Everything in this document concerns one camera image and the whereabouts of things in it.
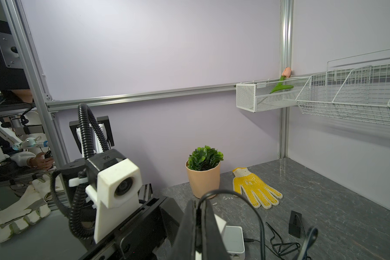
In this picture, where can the yellow work glove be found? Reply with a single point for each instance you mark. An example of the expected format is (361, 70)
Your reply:
(258, 193)

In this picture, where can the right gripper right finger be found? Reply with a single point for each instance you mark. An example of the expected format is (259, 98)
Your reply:
(212, 246)

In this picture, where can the white network switch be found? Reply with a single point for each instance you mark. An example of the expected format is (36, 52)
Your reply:
(233, 239)

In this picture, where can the white wire wall basket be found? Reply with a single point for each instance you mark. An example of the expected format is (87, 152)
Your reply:
(353, 88)

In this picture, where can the black power adapter with cable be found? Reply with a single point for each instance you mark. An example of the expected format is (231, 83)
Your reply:
(279, 247)

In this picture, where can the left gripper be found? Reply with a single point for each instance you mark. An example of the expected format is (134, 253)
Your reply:
(142, 234)

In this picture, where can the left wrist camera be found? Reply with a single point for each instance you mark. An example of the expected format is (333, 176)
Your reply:
(115, 196)

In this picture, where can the white mesh corner basket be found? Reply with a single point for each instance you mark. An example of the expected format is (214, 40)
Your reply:
(256, 97)

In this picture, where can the potted green plant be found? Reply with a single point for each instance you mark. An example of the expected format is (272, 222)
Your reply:
(203, 169)

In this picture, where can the white glove outside cell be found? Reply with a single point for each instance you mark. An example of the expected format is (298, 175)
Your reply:
(31, 208)

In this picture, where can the artificial pink tulip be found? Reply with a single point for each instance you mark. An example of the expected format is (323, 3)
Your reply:
(280, 86)

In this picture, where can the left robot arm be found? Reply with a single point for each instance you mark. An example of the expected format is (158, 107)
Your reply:
(97, 156)

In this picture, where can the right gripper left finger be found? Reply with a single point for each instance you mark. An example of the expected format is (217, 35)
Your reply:
(184, 247)

